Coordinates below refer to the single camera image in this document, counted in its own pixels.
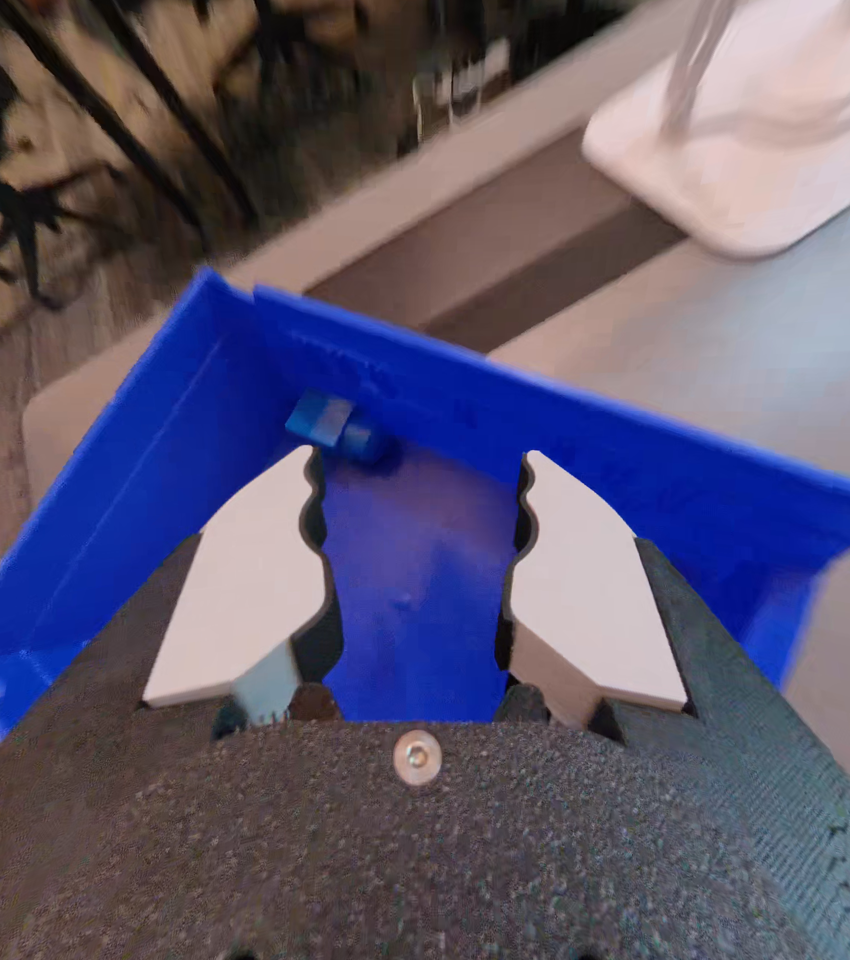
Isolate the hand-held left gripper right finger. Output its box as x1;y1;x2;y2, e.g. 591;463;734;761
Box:
496;450;698;729

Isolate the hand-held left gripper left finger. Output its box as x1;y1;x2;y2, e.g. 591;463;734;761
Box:
141;444;343;721

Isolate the blue plastic bin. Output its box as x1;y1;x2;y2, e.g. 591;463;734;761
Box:
0;266;850;744

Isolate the blue mega block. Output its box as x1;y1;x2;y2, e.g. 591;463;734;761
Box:
284;390;390;468

